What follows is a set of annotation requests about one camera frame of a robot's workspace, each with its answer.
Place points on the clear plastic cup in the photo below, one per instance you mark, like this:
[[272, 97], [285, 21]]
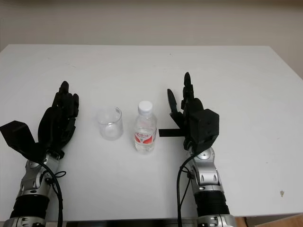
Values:
[[110, 126]]

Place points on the black tape strip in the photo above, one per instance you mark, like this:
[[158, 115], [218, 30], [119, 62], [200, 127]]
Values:
[[169, 133]]

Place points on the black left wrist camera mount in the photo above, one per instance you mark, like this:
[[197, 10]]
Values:
[[20, 137]]

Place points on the dark robot torso edge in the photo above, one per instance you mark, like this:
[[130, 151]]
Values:
[[130, 224]]

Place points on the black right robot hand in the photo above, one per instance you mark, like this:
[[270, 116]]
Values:
[[193, 105]]

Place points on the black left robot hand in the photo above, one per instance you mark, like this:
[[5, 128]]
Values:
[[55, 123]]

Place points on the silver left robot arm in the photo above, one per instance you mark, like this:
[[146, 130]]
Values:
[[33, 179]]

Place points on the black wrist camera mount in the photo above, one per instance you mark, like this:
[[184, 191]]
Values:
[[204, 127], [20, 137]]

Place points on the clear water bottle red label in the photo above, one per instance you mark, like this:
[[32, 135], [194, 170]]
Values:
[[145, 132]]

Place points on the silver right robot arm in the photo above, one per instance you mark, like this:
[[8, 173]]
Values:
[[208, 179]]

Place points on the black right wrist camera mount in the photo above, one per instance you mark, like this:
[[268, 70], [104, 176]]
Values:
[[204, 127]]

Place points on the brown cardboard box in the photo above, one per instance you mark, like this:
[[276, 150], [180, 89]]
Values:
[[272, 221]]

